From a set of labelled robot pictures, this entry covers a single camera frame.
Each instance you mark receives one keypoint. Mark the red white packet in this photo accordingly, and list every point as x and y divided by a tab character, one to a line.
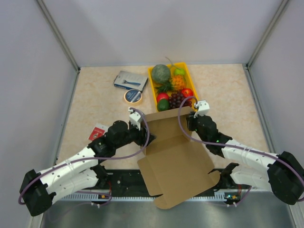
98	131

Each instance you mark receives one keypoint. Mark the small orange pineapple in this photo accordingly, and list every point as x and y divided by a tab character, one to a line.
176	83

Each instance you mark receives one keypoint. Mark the brown cardboard box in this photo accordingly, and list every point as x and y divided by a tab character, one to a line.
175	168

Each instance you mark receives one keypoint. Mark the green melon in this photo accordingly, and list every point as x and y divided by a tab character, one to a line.
160	74

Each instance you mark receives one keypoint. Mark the dark purple grapes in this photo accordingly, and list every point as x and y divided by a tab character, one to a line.
175	100

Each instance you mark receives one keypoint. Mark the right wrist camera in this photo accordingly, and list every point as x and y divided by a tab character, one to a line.
202	107

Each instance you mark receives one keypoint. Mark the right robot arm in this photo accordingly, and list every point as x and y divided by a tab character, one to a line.
226	147

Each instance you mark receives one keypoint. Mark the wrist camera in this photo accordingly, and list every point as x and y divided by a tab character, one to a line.
135	117
202	107

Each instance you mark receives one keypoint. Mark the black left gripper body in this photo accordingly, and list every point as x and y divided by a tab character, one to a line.
135	135

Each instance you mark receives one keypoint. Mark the blue razor box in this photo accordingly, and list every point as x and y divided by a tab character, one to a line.
127	80

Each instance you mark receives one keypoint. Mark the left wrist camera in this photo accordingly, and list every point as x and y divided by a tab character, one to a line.
135	117

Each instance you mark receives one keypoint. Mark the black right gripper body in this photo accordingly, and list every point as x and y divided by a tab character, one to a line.
193	124

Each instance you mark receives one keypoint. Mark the yellow plastic tray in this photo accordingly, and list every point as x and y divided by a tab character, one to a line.
172	67

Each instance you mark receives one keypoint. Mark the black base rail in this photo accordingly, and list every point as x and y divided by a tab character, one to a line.
130	183

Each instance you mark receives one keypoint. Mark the green avocado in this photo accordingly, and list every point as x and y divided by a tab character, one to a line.
163	105

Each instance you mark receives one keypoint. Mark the masking tape roll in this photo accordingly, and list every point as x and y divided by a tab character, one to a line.
133	97

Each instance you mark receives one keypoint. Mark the red apple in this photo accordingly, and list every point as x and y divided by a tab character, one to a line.
186	92

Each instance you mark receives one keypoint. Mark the green apple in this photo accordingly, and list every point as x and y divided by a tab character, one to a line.
179	71

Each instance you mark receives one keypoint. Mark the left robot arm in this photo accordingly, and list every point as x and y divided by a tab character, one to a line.
40	190

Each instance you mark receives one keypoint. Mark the red tomato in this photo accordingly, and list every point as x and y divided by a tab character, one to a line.
161	96

